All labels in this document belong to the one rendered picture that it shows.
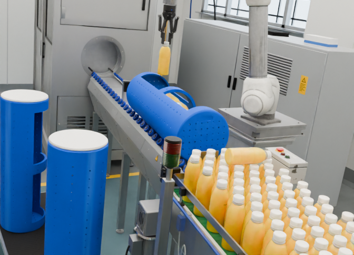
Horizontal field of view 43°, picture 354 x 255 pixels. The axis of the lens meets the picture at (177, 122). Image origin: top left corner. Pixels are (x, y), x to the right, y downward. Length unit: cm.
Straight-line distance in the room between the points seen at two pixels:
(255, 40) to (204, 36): 246
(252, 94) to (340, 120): 161
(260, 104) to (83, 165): 96
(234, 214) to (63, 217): 92
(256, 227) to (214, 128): 81
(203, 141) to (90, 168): 55
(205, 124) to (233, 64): 229
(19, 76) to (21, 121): 422
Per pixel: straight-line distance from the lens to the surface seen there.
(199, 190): 183
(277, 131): 268
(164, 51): 280
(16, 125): 286
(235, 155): 185
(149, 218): 196
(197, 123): 216
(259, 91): 242
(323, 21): 495
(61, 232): 227
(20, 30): 693
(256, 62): 244
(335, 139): 394
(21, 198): 304
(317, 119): 370
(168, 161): 161
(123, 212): 336
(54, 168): 216
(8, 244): 306
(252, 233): 152
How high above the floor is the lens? 178
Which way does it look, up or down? 17 degrees down
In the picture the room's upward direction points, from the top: 7 degrees clockwise
